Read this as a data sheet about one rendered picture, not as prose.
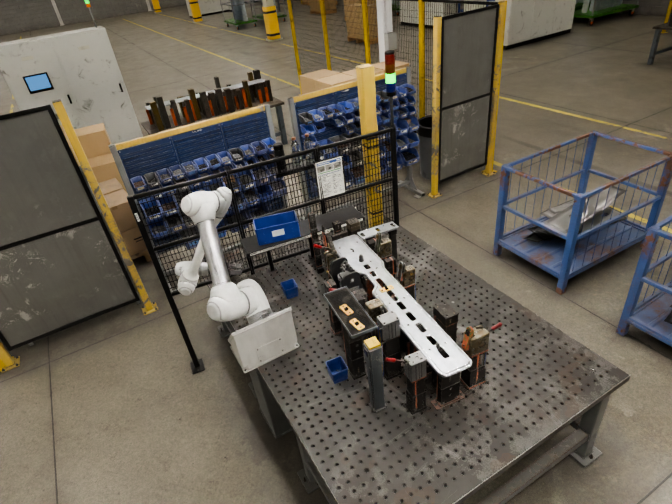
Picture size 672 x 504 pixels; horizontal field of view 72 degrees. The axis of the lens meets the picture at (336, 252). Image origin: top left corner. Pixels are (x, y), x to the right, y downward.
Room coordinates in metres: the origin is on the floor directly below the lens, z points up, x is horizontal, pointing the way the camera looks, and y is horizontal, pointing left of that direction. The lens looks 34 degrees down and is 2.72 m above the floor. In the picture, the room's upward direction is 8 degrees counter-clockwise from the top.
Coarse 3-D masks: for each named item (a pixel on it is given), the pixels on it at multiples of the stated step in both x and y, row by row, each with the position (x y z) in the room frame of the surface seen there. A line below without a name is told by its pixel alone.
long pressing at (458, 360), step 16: (336, 240) 2.73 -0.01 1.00; (352, 240) 2.70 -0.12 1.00; (352, 256) 2.51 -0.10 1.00; (368, 256) 2.48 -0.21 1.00; (368, 272) 2.31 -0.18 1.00; (384, 272) 2.29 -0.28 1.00; (400, 288) 2.11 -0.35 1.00; (384, 304) 1.99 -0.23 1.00; (416, 304) 1.95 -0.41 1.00; (400, 320) 1.84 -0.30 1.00; (416, 320) 1.83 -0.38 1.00; (432, 320) 1.81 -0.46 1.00; (416, 336) 1.71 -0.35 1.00; (432, 336) 1.70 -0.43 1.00; (448, 336) 1.68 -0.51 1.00; (432, 352) 1.59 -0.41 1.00; (448, 352) 1.57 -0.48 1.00; (464, 352) 1.56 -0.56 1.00; (448, 368) 1.48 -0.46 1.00; (464, 368) 1.47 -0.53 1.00
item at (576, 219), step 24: (576, 144) 4.07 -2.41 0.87; (504, 168) 3.65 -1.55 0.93; (648, 168) 3.30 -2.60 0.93; (504, 192) 3.64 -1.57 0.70; (528, 192) 3.82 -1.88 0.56; (600, 192) 3.70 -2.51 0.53; (624, 192) 3.65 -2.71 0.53; (648, 192) 3.57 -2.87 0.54; (504, 216) 3.65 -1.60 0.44; (528, 216) 3.40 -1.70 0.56; (552, 216) 3.59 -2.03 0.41; (576, 216) 2.97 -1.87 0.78; (600, 216) 3.42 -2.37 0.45; (624, 216) 3.24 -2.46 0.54; (504, 240) 3.66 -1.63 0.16; (528, 240) 3.61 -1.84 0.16; (552, 240) 3.55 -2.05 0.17; (576, 240) 2.98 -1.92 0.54; (600, 240) 3.45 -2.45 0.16; (624, 240) 3.41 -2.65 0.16; (552, 264) 3.20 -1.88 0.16; (576, 264) 3.15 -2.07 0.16
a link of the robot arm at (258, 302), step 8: (248, 280) 2.26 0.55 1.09; (240, 288) 2.22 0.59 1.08; (248, 288) 2.20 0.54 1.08; (256, 288) 2.22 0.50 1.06; (248, 296) 2.14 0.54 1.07; (256, 296) 2.17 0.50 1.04; (264, 296) 2.21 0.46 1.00; (256, 304) 2.13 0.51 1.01; (264, 304) 2.16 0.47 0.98; (248, 312) 2.10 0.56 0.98; (256, 312) 2.11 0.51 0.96
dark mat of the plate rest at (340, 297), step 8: (344, 288) 1.98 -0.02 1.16; (328, 296) 1.93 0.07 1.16; (336, 296) 1.92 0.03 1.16; (344, 296) 1.91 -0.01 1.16; (352, 296) 1.90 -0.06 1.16; (336, 304) 1.86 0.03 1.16; (352, 304) 1.84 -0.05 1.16; (344, 312) 1.78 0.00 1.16; (360, 312) 1.77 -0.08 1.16; (344, 320) 1.73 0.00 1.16; (360, 320) 1.71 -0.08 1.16; (368, 320) 1.70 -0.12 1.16; (352, 328) 1.66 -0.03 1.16; (368, 328) 1.65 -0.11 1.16
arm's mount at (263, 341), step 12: (288, 312) 2.05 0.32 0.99; (252, 324) 1.95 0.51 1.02; (264, 324) 1.98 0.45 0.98; (276, 324) 2.01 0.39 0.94; (288, 324) 2.04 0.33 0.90; (240, 336) 1.91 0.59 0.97; (252, 336) 1.94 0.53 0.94; (264, 336) 1.97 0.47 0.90; (276, 336) 2.00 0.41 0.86; (288, 336) 2.03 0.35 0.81; (240, 348) 1.90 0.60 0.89; (252, 348) 1.93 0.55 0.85; (264, 348) 1.96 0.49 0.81; (276, 348) 1.99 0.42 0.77; (288, 348) 2.02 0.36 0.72; (240, 360) 1.93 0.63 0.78; (252, 360) 1.92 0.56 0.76; (264, 360) 1.95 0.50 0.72
